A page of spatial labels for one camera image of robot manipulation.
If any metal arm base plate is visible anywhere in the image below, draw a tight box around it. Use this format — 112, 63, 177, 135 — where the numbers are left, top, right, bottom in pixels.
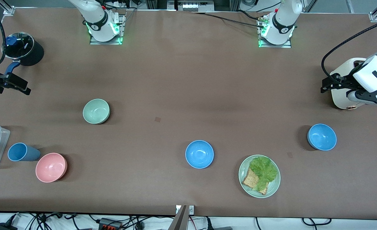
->
258, 16, 292, 48
89, 14, 125, 45

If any light green bowl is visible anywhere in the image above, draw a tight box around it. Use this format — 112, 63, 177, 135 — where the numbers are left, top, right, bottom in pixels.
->
83, 98, 110, 125

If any black cable loop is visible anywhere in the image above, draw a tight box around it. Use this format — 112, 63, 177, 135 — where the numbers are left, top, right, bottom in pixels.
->
302, 218, 332, 226

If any glass lid blue knob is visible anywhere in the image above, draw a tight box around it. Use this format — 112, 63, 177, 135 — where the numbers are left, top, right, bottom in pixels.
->
1, 32, 35, 60

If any pink bowl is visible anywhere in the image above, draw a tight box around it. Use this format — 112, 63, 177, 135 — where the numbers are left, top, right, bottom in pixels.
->
35, 153, 68, 183

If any brown bread slice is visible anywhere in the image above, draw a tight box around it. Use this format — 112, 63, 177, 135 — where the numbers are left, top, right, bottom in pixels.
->
242, 168, 268, 195

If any white toaster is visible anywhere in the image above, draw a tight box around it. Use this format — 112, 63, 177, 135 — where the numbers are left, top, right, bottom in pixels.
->
330, 57, 367, 110

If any black saucepan blue handle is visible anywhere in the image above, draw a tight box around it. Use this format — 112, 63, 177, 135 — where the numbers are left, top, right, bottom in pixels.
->
0, 32, 44, 87

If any light green plate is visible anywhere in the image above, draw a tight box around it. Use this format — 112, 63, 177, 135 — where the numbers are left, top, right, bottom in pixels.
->
238, 155, 281, 198

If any blue cup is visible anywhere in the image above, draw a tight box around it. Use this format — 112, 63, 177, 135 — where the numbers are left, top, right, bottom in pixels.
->
8, 142, 41, 162

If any grey camera pole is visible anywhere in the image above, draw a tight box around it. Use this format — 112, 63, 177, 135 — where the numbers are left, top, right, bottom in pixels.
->
169, 205, 189, 230

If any black red connector box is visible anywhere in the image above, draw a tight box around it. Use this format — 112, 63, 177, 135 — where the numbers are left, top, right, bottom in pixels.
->
99, 218, 122, 230

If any white power strip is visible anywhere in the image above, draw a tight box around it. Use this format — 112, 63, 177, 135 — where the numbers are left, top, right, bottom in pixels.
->
181, 2, 215, 12

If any green lettuce leaf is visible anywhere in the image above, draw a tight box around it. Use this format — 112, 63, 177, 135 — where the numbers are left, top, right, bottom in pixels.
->
250, 156, 278, 191

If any blue bowl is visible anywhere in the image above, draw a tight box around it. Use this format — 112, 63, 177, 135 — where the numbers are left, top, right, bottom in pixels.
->
307, 124, 337, 151
185, 140, 214, 169

